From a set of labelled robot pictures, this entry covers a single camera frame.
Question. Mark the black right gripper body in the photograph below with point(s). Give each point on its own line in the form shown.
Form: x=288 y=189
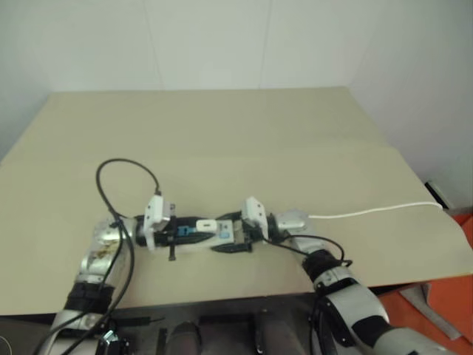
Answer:
x=252 y=231

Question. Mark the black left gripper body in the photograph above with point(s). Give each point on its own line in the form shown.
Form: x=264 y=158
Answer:
x=167 y=233

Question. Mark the white power strip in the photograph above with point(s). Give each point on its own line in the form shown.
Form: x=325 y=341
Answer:
x=197 y=249

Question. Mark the white charger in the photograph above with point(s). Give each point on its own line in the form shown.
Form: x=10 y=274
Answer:
x=207 y=225

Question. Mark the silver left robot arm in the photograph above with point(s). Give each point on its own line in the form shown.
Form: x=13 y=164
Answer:
x=97 y=255

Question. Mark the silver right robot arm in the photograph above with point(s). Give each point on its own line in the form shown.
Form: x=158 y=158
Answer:
x=364 y=296

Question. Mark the grey flat strip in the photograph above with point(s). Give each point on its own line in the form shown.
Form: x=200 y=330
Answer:
x=432 y=312

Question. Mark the black flat bar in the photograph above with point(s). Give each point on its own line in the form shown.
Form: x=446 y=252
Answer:
x=138 y=321

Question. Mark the small dark rounded shape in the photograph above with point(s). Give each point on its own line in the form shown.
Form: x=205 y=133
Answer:
x=185 y=338

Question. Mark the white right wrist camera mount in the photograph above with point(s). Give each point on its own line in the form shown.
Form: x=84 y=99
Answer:
x=254 y=211

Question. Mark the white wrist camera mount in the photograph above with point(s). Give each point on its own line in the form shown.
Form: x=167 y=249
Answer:
x=254 y=211
x=156 y=209

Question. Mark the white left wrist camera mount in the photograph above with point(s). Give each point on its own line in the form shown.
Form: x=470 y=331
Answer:
x=156 y=209

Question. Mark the black metal bracket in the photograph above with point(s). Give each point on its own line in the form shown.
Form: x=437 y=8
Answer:
x=112 y=342

